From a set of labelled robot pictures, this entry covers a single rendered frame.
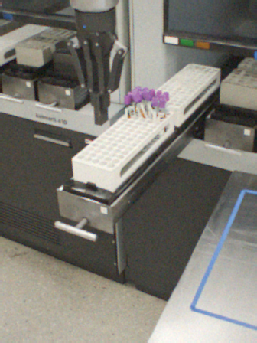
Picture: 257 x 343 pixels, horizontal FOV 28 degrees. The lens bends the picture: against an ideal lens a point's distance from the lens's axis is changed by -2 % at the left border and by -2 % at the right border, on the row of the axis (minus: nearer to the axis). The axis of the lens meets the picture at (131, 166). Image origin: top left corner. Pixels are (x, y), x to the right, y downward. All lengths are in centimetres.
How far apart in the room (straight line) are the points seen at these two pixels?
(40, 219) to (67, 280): 27
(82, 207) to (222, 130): 47
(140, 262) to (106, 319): 25
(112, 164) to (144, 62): 50
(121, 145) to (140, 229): 61
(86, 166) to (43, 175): 75
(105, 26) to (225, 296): 51
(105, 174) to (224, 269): 32
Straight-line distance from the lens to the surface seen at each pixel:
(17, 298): 202
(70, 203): 110
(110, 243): 180
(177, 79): 146
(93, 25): 94
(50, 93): 161
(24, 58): 174
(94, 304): 195
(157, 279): 180
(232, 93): 140
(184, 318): 80
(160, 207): 159
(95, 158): 108
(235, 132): 135
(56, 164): 174
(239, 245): 93
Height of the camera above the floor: 143
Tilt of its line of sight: 32 degrees down
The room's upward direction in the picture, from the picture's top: 2 degrees counter-clockwise
